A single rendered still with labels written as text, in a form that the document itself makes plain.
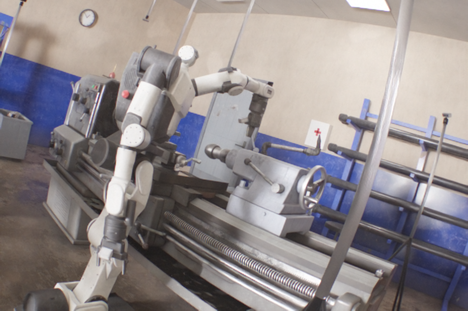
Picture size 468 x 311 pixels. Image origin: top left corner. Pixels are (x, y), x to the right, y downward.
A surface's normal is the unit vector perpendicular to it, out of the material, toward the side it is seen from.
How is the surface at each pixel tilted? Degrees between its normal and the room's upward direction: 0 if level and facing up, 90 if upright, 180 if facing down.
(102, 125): 90
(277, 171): 82
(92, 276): 72
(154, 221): 90
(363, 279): 36
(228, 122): 90
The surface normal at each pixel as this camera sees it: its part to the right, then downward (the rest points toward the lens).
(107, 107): 0.76, 0.25
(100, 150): -0.47, -0.30
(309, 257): -0.09, -0.88
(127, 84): 0.05, -0.11
